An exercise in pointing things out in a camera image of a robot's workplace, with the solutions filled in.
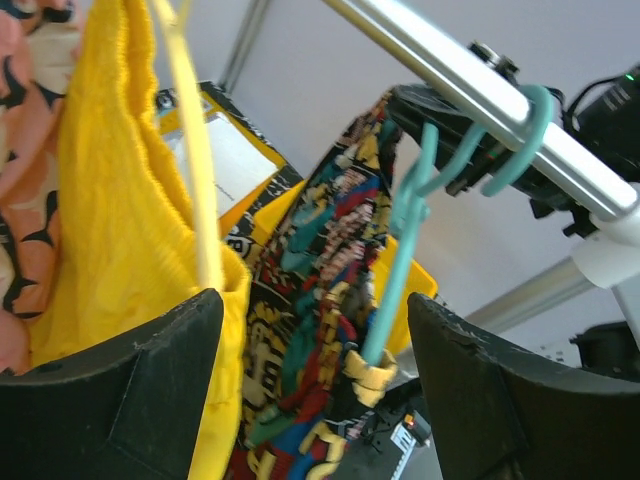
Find silver clothes rack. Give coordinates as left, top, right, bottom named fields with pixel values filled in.
left=328, top=1, right=639, bottom=332

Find pink patterned shorts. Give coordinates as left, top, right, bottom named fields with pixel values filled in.
left=1, top=1, right=83, bottom=375

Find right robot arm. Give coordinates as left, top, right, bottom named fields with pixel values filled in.
left=386, top=68, right=639, bottom=238

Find teal plastic hanger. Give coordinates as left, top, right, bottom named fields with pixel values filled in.
left=361, top=85, right=554, bottom=366

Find yellow plastic tray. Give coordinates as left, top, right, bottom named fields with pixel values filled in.
left=157, top=82, right=439, bottom=356

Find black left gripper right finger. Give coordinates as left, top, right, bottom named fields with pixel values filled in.
left=408, top=293, right=639, bottom=479

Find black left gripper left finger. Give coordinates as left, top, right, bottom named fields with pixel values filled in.
left=1, top=289, right=224, bottom=479

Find comic print shorts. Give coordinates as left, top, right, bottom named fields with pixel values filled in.
left=225, top=98, right=401, bottom=479

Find yellow shorts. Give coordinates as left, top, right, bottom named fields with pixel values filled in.
left=32, top=1, right=250, bottom=479

